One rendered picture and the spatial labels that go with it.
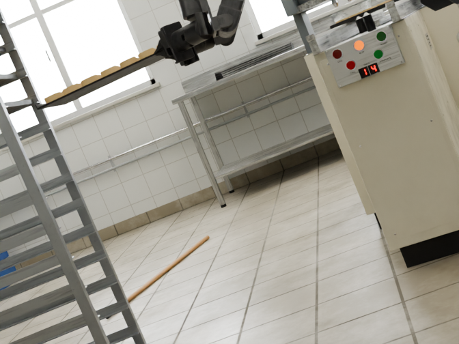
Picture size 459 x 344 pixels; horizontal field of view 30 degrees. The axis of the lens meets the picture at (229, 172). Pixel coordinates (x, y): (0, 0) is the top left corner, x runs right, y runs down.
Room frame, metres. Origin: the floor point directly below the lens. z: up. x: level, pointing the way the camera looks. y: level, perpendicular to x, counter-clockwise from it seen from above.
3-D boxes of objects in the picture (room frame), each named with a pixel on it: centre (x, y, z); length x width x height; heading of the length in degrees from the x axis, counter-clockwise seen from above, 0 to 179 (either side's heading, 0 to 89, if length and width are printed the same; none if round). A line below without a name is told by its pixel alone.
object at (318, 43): (3.90, -0.78, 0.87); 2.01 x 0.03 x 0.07; 160
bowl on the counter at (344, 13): (6.42, -1.30, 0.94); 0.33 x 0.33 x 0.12
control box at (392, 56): (2.93, -0.58, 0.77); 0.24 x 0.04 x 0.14; 70
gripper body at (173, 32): (2.26, -0.02, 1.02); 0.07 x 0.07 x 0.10; 43
